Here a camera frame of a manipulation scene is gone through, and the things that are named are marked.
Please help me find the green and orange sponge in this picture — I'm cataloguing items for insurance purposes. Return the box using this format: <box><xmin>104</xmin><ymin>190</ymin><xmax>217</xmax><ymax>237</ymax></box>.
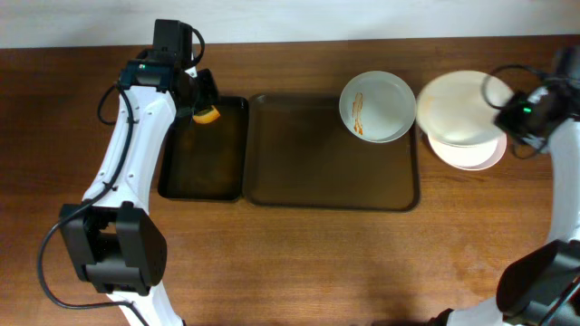
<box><xmin>192</xmin><ymin>105</ymin><xmax>221</xmax><ymax>124</ymax></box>

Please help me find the white plate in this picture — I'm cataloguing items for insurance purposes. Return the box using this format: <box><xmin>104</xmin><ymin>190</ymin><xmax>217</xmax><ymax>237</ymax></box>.
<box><xmin>428</xmin><ymin>135</ymin><xmax>508</xmax><ymax>171</ymax></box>
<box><xmin>339</xmin><ymin>71</ymin><xmax>417</xmax><ymax>143</ymax></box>
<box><xmin>416</xmin><ymin>71</ymin><xmax>513</xmax><ymax>147</ymax></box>

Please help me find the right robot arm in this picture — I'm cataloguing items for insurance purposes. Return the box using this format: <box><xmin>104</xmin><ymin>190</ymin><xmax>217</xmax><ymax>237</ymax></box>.
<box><xmin>430</xmin><ymin>80</ymin><xmax>579</xmax><ymax>325</ymax></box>

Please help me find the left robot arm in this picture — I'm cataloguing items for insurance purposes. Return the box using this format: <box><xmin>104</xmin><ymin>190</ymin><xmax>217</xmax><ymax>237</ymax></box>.
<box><xmin>52</xmin><ymin>60</ymin><xmax>218</xmax><ymax>325</ymax></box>

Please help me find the black small tray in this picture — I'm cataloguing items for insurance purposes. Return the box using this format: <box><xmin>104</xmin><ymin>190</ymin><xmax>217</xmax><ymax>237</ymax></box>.
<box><xmin>158</xmin><ymin>96</ymin><xmax>249</xmax><ymax>202</ymax></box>

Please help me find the brown large serving tray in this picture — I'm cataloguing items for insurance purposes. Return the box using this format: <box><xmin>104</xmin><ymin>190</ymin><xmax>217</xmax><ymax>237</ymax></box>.
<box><xmin>242</xmin><ymin>94</ymin><xmax>421</xmax><ymax>212</ymax></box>

